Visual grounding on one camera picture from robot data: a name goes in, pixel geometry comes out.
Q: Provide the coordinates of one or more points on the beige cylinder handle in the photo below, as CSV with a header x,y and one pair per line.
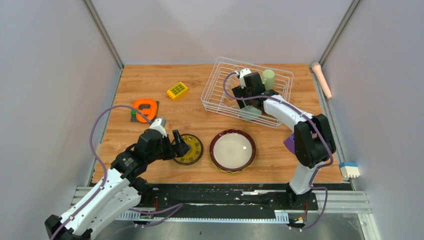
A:
x,y
317,69

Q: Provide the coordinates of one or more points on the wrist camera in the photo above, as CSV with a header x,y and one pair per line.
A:
x,y
159,125
242,73

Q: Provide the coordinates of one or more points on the black plate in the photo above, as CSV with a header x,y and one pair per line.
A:
x,y
198,155

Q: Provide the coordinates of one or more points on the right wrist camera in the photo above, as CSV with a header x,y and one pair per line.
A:
x,y
242,73

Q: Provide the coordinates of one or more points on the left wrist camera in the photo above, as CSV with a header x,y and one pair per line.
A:
x,y
159,125

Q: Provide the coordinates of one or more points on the orange toy on grey base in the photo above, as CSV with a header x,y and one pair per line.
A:
x,y
148,107

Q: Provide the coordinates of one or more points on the yellow dotted plate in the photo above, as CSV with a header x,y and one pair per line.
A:
x,y
230,172

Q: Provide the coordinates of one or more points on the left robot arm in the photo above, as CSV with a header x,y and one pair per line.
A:
x,y
120,189

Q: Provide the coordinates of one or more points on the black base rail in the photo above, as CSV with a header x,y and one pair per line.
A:
x,y
226,200

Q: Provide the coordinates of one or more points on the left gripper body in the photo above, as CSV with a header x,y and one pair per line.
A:
x,y
165,151

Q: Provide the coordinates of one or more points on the yellow patterned black-rimmed plate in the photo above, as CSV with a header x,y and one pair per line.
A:
x,y
194,149

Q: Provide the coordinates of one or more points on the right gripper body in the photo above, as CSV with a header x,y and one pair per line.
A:
x,y
239,92

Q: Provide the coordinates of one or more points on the purple metronome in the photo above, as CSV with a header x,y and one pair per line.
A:
x,y
290,143

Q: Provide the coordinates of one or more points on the light teal bowl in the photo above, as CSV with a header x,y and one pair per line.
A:
x,y
249,113

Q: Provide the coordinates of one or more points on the yellow toy brick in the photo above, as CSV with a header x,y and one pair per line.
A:
x,y
177,91

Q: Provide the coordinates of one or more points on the white wire dish rack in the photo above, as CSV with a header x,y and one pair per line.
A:
x,y
215,99

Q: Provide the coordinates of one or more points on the blue and white toy brick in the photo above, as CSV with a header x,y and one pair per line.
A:
x,y
349,170

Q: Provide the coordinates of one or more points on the light green mug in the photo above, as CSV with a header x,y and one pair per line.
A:
x,y
268,78

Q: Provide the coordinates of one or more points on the brown-rimmed white plate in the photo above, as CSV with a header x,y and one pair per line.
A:
x,y
232,150

